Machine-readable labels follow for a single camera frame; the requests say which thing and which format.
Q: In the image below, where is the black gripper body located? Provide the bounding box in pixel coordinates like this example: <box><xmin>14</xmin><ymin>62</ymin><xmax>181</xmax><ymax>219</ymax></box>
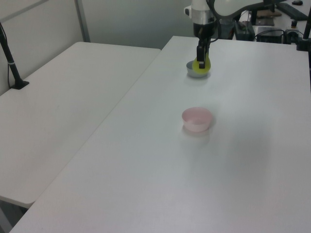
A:
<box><xmin>192</xmin><ymin>22</ymin><xmax>216</xmax><ymax>46</ymax></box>

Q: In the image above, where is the green pear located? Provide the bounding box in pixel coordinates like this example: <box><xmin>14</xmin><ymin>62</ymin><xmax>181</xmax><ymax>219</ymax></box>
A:
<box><xmin>191</xmin><ymin>53</ymin><xmax>212</xmax><ymax>75</ymax></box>

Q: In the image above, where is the grey plastic bowl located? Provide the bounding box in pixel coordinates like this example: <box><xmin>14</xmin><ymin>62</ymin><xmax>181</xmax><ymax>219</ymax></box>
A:
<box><xmin>186</xmin><ymin>60</ymin><xmax>211</xmax><ymax>79</ymax></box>

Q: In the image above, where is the pink plastic bowl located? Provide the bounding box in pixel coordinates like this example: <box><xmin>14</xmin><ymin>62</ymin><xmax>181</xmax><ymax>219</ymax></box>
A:
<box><xmin>181</xmin><ymin>106</ymin><xmax>215</xmax><ymax>133</ymax></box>

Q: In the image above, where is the black electronics box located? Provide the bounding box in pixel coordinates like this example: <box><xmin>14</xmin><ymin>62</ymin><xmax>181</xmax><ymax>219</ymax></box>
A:
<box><xmin>234</xmin><ymin>20</ymin><xmax>256</xmax><ymax>41</ymax></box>

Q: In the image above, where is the black monitor stand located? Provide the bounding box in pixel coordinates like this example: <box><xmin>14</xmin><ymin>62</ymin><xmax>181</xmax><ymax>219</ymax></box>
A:
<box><xmin>250</xmin><ymin>4</ymin><xmax>276</xmax><ymax>27</ymax></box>

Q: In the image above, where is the black control box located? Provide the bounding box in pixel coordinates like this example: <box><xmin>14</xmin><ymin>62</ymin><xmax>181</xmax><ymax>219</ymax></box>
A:
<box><xmin>255</xmin><ymin>26</ymin><xmax>285</xmax><ymax>44</ymax></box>

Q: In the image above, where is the black keyboard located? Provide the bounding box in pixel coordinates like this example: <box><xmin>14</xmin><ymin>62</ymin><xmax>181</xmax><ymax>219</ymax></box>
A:
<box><xmin>276</xmin><ymin>1</ymin><xmax>310</xmax><ymax>20</ymax></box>

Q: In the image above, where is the white side table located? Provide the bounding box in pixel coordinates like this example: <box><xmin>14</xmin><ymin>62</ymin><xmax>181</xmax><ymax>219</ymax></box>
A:
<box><xmin>0</xmin><ymin>41</ymin><xmax>162</xmax><ymax>208</ymax></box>

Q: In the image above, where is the thin dark gripper cable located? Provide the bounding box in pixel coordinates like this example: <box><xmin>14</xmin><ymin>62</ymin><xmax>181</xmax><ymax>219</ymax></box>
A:
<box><xmin>206</xmin><ymin>0</ymin><xmax>222</xmax><ymax>44</ymax></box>

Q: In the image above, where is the black clamped camera pole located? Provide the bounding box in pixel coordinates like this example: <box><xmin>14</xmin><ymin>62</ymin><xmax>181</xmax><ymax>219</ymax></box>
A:
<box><xmin>295</xmin><ymin>14</ymin><xmax>311</xmax><ymax>52</ymax></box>

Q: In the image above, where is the grey partition post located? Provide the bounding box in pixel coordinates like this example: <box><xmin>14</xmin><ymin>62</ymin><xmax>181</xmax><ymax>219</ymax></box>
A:
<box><xmin>73</xmin><ymin>0</ymin><xmax>91</xmax><ymax>43</ymax></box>

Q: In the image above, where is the black camera pole with base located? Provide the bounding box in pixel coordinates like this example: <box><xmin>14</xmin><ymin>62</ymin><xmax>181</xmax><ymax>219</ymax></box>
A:
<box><xmin>0</xmin><ymin>21</ymin><xmax>30</xmax><ymax>91</ymax></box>

